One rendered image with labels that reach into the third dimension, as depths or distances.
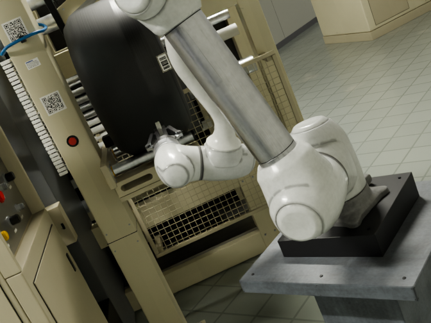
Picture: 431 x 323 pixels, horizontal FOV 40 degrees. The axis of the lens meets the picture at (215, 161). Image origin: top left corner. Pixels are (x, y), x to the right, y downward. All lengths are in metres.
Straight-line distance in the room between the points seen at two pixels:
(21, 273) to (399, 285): 1.00
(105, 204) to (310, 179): 1.21
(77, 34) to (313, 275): 1.17
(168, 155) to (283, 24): 7.60
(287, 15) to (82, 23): 7.29
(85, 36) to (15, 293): 0.90
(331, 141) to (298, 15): 8.12
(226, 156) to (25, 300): 0.70
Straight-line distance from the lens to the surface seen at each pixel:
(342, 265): 1.54
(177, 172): 1.62
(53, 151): 2.34
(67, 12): 2.65
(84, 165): 2.33
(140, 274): 2.49
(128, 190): 2.25
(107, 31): 2.10
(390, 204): 1.60
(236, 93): 1.31
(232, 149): 1.67
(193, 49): 1.30
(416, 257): 1.49
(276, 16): 9.04
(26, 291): 1.77
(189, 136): 2.23
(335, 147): 1.50
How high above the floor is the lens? 1.44
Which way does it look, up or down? 17 degrees down
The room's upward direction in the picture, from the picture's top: 24 degrees counter-clockwise
